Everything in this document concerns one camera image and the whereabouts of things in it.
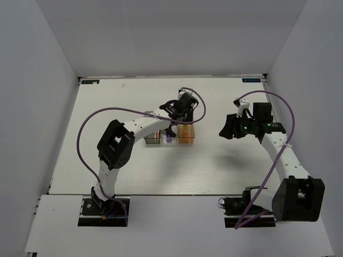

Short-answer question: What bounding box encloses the clear transparent container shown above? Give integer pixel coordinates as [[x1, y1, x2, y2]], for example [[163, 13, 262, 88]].
[[160, 126, 177, 146]]

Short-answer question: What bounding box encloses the orange transparent container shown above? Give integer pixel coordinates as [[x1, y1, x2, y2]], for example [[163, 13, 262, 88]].
[[177, 124, 195, 144]]

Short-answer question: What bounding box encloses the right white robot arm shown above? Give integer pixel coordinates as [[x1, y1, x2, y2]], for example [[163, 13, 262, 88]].
[[219, 100, 325, 222]]

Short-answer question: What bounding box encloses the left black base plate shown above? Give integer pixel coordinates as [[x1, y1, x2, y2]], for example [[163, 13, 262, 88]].
[[78, 198, 128, 227]]

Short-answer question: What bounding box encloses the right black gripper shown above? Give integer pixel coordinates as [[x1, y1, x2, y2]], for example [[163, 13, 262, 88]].
[[219, 111, 258, 139]]

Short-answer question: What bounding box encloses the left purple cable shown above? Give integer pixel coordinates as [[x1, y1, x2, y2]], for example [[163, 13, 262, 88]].
[[77, 87, 206, 227]]

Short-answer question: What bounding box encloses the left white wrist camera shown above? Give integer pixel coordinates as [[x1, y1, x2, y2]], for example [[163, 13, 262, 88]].
[[177, 88, 193, 100]]

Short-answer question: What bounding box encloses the left black table label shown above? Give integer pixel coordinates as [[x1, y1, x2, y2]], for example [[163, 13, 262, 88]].
[[81, 80, 100, 85]]

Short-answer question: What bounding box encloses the orange marker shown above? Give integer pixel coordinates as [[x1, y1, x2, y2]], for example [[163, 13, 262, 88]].
[[179, 125, 188, 138], [187, 125, 194, 138]]

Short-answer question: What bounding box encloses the purple cap black highlighter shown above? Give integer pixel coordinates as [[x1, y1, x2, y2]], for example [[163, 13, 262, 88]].
[[166, 134, 174, 143]]

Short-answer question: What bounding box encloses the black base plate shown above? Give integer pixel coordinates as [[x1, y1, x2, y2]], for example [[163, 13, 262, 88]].
[[219, 196, 277, 229], [78, 198, 128, 227]]

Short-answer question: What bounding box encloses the right blue table label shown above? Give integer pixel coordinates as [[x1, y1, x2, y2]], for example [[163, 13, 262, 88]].
[[242, 78, 261, 83]]

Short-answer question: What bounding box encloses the dark grey transparent container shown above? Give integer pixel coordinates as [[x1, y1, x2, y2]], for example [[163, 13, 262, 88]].
[[144, 131, 161, 145]]

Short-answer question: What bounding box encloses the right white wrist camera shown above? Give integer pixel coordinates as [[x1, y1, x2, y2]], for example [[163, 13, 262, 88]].
[[233, 98, 250, 118]]

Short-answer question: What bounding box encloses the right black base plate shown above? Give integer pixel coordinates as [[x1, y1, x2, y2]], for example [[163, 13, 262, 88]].
[[219, 196, 277, 229]]

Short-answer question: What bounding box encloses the green cap black highlighter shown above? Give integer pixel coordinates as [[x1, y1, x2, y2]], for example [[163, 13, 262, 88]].
[[165, 128, 176, 137]]

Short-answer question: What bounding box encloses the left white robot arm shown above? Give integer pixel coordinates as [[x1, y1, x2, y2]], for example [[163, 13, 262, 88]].
[[91, 92, 198, 215]]

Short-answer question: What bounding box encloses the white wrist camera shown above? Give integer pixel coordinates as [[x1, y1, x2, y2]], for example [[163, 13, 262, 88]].
[[233, 98, 250, 118], [177, 88, 193, 100]]

